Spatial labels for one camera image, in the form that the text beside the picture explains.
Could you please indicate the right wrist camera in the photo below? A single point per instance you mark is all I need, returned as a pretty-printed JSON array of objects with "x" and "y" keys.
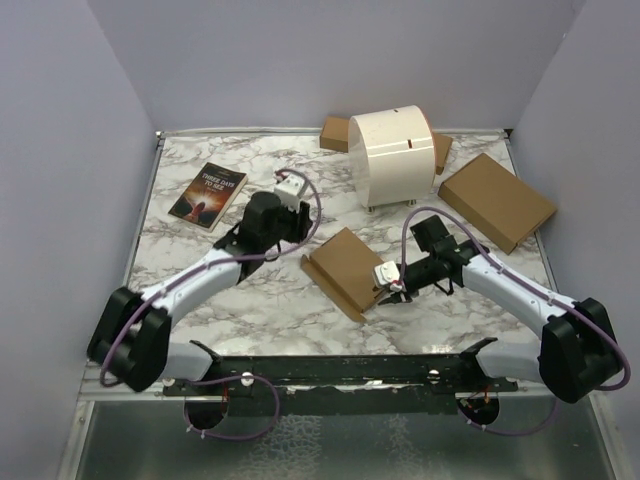
[{"x": 386, "y": 276}]

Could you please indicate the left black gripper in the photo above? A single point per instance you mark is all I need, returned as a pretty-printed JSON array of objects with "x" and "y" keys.
[{"x": 302, "y": 221}]

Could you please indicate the brown cardboard piece behind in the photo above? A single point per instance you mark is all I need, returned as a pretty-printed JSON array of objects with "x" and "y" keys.
[{"x": 442, "y": 145}]

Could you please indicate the small brown box behind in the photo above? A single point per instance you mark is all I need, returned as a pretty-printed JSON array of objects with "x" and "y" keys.
[{"x": 334, "y": 134}]

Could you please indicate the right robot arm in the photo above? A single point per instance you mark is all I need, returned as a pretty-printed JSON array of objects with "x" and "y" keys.
[{"x": 576, "y": 352}]

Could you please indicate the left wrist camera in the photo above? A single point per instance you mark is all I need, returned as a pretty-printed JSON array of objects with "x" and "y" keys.
[{"x": 290, "y": 188}]

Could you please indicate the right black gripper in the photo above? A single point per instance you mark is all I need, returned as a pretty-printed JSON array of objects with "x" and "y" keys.
[{"x": 393, "y": 297}]

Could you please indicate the dark paperback book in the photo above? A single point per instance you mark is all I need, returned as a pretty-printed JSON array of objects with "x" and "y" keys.
[{"x": 207, "y": 198}]

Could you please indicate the white cylindrical bread box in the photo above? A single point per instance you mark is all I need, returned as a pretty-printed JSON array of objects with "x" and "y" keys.
[{"x": 392, "y": 156}]

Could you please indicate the closed brown cardboard box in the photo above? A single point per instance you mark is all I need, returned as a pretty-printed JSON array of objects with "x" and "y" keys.
[{"x": 496, "y": 202}]

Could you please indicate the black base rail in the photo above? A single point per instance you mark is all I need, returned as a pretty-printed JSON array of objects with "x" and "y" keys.
[{"x": 327, "y": 385}]

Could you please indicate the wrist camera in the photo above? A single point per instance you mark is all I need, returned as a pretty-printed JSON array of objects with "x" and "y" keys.
[
  {"x": 386, "y": 276},
  {"x": 290, "y": 188}
]

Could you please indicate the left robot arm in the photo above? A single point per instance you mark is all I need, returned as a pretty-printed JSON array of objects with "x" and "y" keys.
[{"x": 132, "y": 337}]

